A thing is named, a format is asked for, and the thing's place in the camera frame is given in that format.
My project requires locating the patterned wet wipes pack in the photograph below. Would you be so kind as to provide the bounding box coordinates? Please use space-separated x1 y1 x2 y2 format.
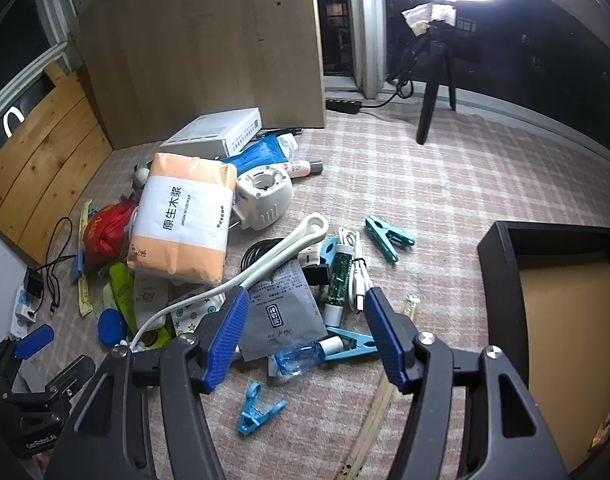
170 295 221 341

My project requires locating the white window frame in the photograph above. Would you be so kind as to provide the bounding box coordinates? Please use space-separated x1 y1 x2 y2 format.
346 0 389 101

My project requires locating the orange white tissue pack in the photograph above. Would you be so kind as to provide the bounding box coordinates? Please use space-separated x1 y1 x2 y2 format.
126 152 237 285

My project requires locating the white usb cable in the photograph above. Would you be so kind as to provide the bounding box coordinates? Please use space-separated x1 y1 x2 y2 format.
337 227 375 313

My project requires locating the pink bottle with black cap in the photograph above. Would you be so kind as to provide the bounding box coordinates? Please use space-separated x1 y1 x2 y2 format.
285 159 325 179

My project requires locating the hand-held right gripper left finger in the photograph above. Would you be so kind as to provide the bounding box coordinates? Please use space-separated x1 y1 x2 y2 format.
45 287 251 480

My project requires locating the small blue clip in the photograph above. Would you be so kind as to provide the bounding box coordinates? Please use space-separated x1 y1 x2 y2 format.
319 237 342 267

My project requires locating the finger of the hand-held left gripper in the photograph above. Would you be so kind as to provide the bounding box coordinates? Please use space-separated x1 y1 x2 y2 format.
0 324 55 361
45 355 96 398

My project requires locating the white cardboard box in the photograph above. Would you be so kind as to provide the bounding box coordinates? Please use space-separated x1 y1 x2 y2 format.
160 107 264 159

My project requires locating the white power strip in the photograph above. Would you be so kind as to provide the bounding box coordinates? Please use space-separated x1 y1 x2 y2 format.
9 285 42 337

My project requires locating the grey foil packet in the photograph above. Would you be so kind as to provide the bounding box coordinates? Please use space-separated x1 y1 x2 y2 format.
237 260 331 362

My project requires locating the plaid cloth covered desktop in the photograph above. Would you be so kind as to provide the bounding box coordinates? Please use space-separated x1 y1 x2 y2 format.
32 110 610 480

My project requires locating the light wood panel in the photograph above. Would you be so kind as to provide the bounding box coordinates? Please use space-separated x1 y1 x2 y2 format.
78 0 329 151

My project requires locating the red plastic bag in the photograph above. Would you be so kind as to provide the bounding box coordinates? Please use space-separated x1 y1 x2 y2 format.
82 202 139 274

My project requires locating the black cable coil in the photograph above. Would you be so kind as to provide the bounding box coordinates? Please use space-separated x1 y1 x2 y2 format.
241 238 287 281

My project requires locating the blue round lid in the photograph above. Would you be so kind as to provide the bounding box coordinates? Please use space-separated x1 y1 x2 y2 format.
98 308 131 349

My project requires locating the black power cable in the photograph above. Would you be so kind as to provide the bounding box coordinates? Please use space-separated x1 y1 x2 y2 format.
360 72 417 109

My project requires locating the black power strip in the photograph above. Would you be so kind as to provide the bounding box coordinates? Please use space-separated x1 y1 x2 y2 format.
326 99 364 115

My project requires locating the small snack packet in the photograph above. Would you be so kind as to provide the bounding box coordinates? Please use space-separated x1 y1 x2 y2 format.
591 410 610 451

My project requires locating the white flexible holder arm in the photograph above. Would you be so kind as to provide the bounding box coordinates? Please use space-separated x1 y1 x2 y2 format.
130 214 329 356

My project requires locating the yellow chopstick packet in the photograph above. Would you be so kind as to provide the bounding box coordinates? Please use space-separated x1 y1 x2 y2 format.
77 200 94 317

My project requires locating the green patterned tube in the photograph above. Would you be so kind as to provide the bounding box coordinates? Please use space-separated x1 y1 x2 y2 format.
325 245 356 326

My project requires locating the black charger with cable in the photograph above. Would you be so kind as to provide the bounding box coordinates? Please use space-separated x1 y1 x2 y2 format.
24 217 77 317

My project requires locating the teal plastic clip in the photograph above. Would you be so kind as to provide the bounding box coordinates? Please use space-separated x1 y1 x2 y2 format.
364 215 416 264

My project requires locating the pine plank board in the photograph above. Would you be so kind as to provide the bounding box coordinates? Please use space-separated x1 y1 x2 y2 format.
0 60 114 267

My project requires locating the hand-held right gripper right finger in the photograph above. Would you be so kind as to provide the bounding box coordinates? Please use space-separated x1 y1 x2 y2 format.
364 287 568 480

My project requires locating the shuttlecock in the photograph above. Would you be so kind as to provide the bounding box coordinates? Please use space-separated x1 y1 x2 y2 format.
132 161 152 192

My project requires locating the white round appliance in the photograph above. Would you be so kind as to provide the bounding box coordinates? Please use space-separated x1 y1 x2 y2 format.
233 165 295 233

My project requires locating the black storage box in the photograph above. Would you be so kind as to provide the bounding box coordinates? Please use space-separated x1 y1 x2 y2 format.
477 220 610 476

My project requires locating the small clear blue bottle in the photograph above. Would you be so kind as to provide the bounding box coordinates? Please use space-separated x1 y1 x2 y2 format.
275 337 346 377

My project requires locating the white crumpled paper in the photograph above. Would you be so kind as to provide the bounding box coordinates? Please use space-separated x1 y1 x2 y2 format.
402 2 458 36

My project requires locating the white plug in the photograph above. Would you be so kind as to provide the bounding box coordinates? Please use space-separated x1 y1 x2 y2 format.
297 242 331 266

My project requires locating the wooden stick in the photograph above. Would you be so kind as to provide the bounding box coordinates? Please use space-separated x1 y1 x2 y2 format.
335 375 397 480

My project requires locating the blue wipes packet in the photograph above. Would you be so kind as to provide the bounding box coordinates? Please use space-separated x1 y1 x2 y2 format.
220 132 298 176

